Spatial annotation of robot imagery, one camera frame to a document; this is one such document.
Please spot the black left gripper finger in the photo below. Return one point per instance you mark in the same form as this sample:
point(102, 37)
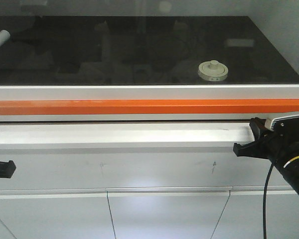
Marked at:
point(7, 169)

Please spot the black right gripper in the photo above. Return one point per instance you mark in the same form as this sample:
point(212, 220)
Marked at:
point(282, 149)

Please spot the glass jar with beige lid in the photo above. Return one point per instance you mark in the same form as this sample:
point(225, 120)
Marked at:
point(212, 71)

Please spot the fume hood sash orange handle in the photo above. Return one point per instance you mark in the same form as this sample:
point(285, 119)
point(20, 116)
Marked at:
point(81, 68)

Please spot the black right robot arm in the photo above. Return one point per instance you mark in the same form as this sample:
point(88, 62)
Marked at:
point(291, 177)

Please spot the white base cabinet with doors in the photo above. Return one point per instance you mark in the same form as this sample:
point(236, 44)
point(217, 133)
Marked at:
point(140, 180)

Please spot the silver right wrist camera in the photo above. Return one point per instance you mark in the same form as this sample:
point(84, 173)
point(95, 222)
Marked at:
point(280, 119)

